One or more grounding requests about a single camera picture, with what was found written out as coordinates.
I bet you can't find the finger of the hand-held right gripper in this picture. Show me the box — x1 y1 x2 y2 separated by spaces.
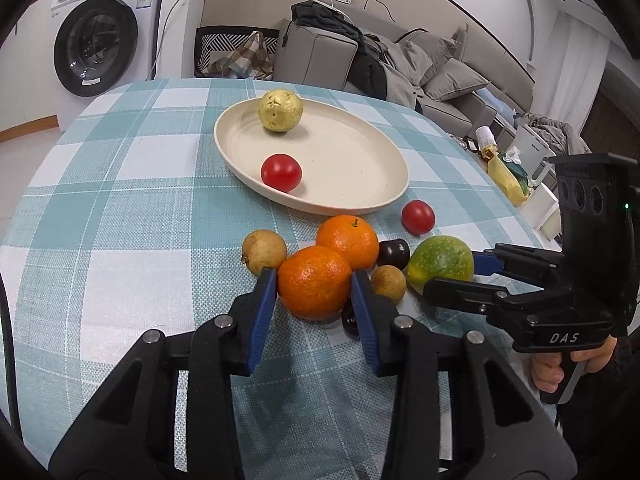
423 277 540 323
472 243 568 286

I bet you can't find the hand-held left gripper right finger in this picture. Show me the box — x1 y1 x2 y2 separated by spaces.
350 270 577 480

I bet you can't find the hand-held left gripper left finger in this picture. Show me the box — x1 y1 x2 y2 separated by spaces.
47 267 279 480

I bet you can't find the dark plum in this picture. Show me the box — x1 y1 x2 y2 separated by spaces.
341 304 362 336
376 240 411 268

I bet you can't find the small brown longan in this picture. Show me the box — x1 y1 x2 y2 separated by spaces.
370 264 406 305

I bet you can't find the green and orange citrus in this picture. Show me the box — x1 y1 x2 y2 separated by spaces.
405 236 474 295

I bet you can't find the large brown longan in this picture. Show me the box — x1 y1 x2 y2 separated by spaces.
242 229 288 277

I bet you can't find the orange with stem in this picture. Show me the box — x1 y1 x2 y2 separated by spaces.
315 214 380 271

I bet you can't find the red tomato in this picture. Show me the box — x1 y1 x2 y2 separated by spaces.
401 200 436 235
260 154 303 192

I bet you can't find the cream oval plate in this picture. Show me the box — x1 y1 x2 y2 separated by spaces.
213 97 410 213

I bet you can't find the person's right forearm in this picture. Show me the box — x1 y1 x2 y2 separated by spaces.
562 332 640 480

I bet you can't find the person's right hand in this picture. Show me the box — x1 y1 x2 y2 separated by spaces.
530 337 619 394

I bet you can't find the yellow plastic bag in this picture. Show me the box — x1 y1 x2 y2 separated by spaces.
487 152 530 206

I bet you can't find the white electric kettle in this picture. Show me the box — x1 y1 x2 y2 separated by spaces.
514 125 557 192

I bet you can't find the grey blanket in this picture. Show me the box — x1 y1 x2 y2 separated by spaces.
515 112 591 157

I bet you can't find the teal checked tablecloth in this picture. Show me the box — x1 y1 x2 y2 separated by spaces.
0 77 568 480

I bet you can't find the grey pillow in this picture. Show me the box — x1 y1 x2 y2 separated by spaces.
400 30 462 86
422 57 491 102

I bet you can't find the yellow guava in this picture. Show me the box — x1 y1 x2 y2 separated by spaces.
258 89 304 134

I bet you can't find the grey garment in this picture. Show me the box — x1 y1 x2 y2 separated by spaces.
365 35 426 111

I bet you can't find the black jacket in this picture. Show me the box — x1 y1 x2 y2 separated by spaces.
291 1 389 101

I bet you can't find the grey sofa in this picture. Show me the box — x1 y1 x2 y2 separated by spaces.
274 2 591 161

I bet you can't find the basket with plaid cloth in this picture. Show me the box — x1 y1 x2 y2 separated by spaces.
194 25 281 81

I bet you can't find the white washing machine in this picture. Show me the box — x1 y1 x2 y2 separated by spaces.
49 0 172 133

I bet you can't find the black cable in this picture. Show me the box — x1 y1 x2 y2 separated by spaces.
0 270 22 428

